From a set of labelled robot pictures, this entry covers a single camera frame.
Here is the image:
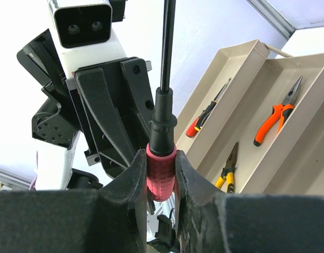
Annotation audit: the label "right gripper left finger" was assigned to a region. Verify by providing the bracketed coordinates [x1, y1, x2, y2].
[0, 150, 147, 252]

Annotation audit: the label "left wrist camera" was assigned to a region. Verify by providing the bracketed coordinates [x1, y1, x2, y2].
[47, 0, 126, 79]

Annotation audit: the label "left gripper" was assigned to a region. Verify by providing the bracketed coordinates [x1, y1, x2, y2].
[66, 57, 154, 178]

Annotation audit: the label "yellow handled pliers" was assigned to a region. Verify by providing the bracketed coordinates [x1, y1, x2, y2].
[214, 142, 239, 193]

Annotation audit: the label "aluminium mounting rail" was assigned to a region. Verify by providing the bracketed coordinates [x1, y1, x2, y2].
[0, 168, 32, 190]

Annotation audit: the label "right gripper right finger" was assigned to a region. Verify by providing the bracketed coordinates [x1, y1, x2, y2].
[175, 151, 324, 252]

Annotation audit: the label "left frame post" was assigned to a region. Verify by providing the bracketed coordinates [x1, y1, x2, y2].
[247, 0, 324, 39]

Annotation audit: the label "beige middle toolbox tray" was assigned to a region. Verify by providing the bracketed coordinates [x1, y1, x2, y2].
[198, 53, 324, 193]

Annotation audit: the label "beige toolbox tray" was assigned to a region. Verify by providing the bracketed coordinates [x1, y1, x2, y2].
[198, 53, 324, 193]
[175, 40, 270, 181]

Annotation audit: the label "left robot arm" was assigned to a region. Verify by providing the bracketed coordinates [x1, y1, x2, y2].
[17, 30, 154, 190]

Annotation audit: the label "translucent brown toolbox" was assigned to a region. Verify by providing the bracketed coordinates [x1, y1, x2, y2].
[264, 67, 324, 196]

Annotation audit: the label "red handled screwdriver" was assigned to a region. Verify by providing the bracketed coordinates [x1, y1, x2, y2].
[185, 78, 231, 138]

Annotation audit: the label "orange handled long-nose pliers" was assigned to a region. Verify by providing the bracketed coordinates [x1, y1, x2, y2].
[253, 76, 303, 147]

